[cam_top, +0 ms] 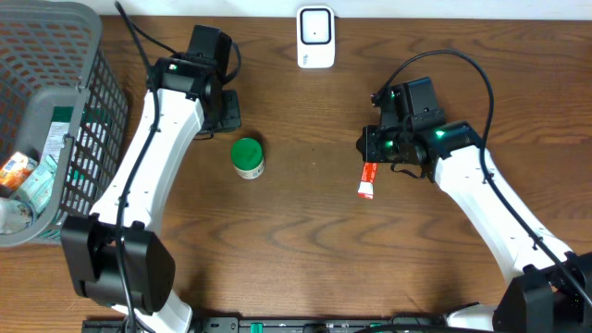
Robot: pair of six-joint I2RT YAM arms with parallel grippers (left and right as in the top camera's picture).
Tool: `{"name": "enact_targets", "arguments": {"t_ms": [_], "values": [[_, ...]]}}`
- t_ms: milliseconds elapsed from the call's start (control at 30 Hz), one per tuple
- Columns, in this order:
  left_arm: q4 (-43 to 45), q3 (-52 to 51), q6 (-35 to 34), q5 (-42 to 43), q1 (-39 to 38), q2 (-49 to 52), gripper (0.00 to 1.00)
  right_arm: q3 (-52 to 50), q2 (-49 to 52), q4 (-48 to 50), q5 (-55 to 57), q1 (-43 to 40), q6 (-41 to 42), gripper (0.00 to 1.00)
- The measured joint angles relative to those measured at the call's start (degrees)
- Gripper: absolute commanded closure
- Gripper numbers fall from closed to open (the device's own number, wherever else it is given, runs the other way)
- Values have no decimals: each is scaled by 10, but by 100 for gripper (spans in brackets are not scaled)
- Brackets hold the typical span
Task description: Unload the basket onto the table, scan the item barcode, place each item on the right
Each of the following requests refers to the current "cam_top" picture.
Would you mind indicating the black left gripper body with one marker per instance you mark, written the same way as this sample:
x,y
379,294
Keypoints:
x,y
231,117

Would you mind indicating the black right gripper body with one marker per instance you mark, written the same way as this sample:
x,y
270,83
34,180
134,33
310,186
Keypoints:
x,y
386,146

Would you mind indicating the green lid jar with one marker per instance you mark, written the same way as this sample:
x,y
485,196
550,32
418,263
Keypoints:
x,y
247,157

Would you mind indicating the red snack stick packet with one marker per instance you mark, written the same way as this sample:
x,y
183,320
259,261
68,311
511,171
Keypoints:
x,y
366,185

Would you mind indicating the green wipes large package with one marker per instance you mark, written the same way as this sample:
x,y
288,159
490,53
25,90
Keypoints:
x,y
59,126

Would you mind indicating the light green wipes pack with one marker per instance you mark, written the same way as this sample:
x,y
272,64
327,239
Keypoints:
x,y
36,190

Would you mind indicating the orange small snack packet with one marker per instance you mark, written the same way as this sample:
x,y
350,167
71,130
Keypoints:
x,y
16,170

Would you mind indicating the white blue round tub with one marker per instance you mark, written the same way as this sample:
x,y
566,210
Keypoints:
x,y
15,216

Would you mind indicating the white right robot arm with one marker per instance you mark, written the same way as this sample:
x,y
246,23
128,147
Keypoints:
x,y
548,284

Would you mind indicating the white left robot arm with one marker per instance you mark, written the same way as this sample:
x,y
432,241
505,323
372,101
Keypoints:
x,y
114,254

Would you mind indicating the white barcode scanner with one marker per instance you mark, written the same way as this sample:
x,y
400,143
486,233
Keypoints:
x,y
316,39

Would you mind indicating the grey plastic mesh basket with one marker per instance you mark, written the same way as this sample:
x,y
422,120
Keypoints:
x,y
51,55

